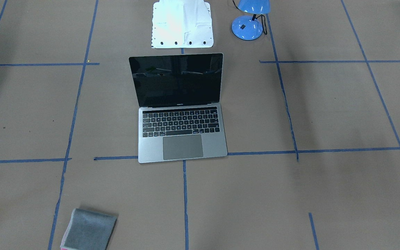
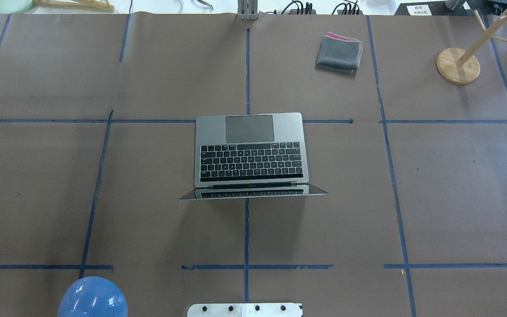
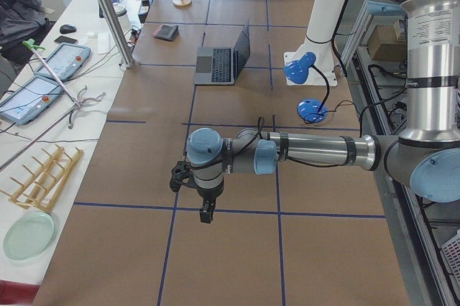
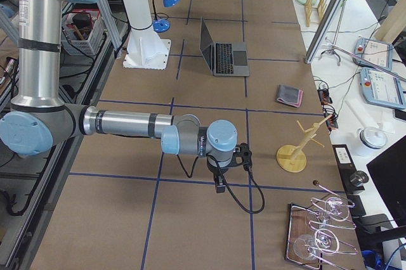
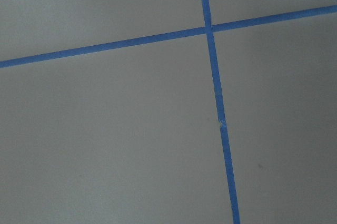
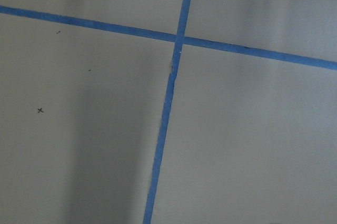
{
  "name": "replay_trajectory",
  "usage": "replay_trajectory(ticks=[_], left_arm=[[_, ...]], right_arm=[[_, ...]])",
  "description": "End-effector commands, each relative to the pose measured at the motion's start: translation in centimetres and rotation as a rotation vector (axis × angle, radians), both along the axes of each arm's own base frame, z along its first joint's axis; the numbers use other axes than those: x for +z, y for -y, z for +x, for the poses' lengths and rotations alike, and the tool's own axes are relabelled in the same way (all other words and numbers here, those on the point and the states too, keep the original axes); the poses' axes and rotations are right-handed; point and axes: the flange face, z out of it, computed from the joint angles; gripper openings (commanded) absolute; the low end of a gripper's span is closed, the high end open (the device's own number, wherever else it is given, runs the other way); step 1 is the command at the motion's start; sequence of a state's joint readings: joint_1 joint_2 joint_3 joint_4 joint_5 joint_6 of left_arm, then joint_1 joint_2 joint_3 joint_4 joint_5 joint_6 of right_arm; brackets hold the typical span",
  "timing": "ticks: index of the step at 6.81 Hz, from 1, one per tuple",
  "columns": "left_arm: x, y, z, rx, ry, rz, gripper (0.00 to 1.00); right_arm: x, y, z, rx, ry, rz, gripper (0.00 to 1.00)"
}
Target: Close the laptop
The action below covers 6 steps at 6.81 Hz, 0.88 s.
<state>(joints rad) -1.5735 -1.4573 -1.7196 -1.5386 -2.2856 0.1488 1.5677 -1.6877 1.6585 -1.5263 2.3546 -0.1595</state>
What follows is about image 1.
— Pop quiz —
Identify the silver laptop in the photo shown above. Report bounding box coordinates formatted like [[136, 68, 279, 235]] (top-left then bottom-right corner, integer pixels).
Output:
[[128, 53, 228, 163]]

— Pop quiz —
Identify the blue desk lamp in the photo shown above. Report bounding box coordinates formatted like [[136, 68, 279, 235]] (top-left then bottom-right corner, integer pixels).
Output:
[[231, 0, 271, 41]]

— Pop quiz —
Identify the folded grey cloth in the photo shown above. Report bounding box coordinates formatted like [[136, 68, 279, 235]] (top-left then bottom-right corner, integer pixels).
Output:
[[60, 208, 117, 250]]

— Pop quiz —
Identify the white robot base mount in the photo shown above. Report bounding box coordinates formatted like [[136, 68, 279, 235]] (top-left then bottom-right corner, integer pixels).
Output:
[[151, 0, 214, 49]]

